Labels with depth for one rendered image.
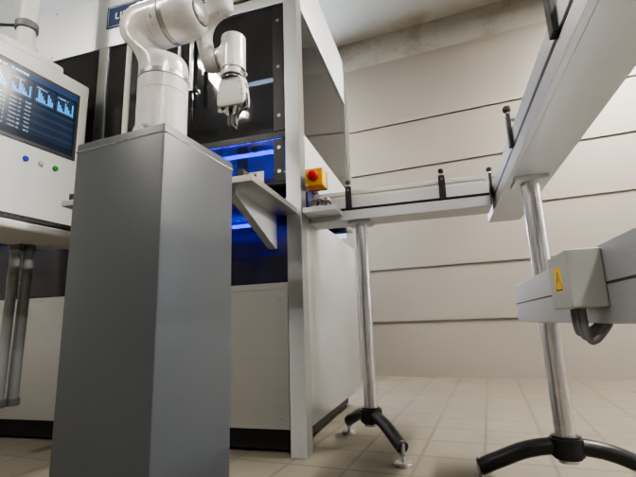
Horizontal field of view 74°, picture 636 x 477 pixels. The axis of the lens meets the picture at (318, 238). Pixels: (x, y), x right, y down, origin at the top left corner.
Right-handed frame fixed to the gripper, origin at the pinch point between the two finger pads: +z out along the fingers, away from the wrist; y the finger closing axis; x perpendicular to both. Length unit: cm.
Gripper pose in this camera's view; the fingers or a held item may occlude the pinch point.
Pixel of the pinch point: (232, 122)
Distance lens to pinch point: 145.6
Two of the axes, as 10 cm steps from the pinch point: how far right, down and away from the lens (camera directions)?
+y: -9.6, 0.9, 2.7
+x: -2.8, -1.9, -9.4
